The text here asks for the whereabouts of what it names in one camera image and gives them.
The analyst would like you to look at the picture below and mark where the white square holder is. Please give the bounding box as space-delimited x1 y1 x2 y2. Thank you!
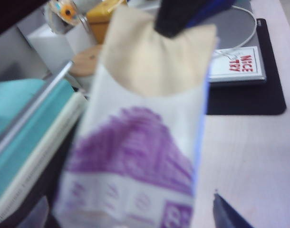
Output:
26 22 98 72

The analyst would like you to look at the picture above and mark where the yellow canister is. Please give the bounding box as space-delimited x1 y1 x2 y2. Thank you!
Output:
86 0 126 46

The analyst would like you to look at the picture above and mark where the grey laptop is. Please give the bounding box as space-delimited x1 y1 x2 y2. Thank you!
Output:
202 0 267 88

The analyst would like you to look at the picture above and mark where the grey partition panel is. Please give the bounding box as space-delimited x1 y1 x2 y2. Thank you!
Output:
0 23 72 84

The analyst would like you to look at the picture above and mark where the black AOC monitor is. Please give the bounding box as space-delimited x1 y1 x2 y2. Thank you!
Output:
0 0 50 40

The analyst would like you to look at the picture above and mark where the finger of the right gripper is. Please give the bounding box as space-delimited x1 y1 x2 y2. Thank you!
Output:
155 0 200 38
185 0 232 27

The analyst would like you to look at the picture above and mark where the black mouse pad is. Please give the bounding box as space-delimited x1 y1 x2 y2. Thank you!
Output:
205 18 287 116

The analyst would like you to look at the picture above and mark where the white cup wooden lid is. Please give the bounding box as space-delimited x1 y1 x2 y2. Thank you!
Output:
70 44 106 95

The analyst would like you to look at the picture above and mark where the white NICE TRY card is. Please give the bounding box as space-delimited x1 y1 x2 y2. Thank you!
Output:
208 46 263 79

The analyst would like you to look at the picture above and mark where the beige tissue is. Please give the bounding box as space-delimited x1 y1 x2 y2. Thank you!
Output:
97 4 218 98

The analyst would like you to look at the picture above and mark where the white purple tissue packet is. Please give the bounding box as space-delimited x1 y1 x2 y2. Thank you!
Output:
53 64 209 228

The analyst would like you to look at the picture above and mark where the white book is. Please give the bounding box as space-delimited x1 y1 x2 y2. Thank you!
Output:
0 92 90 228

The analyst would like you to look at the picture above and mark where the sunflower plush charm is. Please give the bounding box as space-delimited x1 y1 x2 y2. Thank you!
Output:
48 0 88 27

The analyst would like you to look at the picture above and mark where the teal book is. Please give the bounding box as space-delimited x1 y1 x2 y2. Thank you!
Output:
0 79 77 200

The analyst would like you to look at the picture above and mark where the white cable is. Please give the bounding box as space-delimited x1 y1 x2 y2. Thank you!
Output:
213 4 258 57

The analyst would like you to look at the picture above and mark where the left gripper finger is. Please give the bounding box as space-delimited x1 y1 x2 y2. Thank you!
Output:
213 189 255 228

